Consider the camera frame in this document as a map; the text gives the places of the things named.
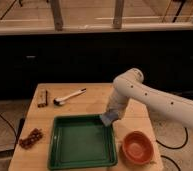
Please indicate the brown chocolate bar toy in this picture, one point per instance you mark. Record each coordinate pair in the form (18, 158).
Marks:
(42, 98)

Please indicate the brown grape bunch toy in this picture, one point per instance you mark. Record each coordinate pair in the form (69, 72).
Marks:
(34, 136)

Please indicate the orange plastic bowl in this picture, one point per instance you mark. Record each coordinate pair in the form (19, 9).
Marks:
(137, 148)

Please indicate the blue-grey sponge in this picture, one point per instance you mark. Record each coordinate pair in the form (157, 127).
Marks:
(108, 118)

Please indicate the wooden post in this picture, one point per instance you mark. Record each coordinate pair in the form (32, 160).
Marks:
(57, 16)
(118, 13)

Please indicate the right wooden post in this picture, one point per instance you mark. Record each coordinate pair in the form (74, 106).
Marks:
(118, 13)

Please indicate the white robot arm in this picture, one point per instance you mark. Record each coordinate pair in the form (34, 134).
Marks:
(129, 85)

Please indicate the left wooden post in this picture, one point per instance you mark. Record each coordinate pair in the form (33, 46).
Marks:
(57, 16)

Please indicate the white dish brush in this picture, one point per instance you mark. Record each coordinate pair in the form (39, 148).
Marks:
(59, 101)

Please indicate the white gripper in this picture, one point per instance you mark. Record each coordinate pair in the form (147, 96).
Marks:
(117, 103)

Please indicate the green plastic tray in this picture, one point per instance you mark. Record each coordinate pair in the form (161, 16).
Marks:
(81, 141)

